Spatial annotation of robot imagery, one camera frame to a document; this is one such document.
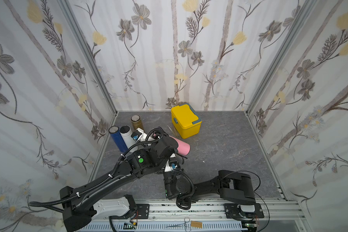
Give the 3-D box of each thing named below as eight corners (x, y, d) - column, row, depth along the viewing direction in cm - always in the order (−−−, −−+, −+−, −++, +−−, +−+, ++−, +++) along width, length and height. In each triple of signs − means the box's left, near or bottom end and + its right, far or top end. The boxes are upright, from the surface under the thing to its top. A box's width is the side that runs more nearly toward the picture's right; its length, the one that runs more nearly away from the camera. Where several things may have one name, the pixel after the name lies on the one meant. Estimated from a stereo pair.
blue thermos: (119, 153, 99) (107, 133, 81) (121, 146, 103) (110, 125, 85) (128, 153, 99) (118, 133, 81) (130, 146, 103) (120, 125, 85)
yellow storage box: (182, 142, 104) (182, 129, 92) (170, 121, 117) (169, 107, 105) (200, 134, 109) (203, 121, 97) (187, 115, 121) (188, 101, 109)
